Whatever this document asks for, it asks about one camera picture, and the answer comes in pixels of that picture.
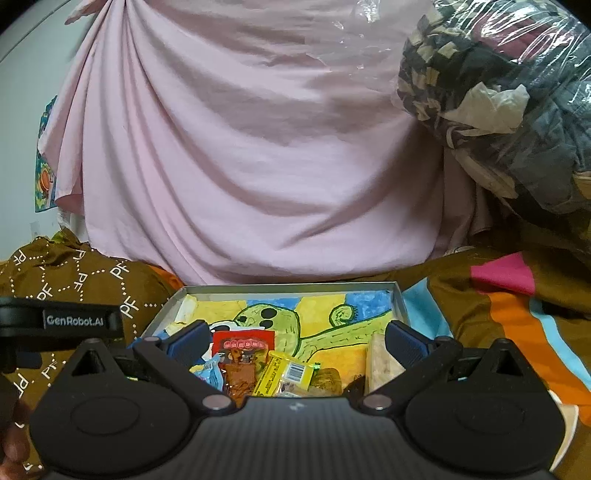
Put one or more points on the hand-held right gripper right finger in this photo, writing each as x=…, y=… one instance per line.
x=405, y=341

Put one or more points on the clear plastic bag of clothes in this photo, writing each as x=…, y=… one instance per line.
x=508, y=92

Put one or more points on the light blue snack packet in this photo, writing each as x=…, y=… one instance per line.
x=210, y=371

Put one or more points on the brown PF patterned pillow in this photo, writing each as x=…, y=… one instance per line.
x=69, y=277

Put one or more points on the colourful cartoon printed blanket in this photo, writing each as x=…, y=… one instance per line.
x=508, y=323

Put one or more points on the beige cracker bar clear wrapper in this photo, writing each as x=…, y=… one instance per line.
x=381, y=364

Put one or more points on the grey tray with cartoon drawing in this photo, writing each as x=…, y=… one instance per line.
x=323, y=332

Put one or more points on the cartoon wall poster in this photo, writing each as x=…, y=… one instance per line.
x=44, y=184

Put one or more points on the yellow green snack packet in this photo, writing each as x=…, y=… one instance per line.
x=281, y=374

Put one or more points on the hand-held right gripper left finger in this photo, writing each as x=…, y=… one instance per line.
x=191, y=342

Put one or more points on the white paper strip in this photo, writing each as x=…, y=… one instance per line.
x=184, y=309

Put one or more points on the person's left hand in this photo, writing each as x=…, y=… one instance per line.
x=14, y=443

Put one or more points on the red snack packet brown contents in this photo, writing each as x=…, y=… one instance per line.
x=242, y=350

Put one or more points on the pink hanging sheet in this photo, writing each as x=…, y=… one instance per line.
x=254, y=161

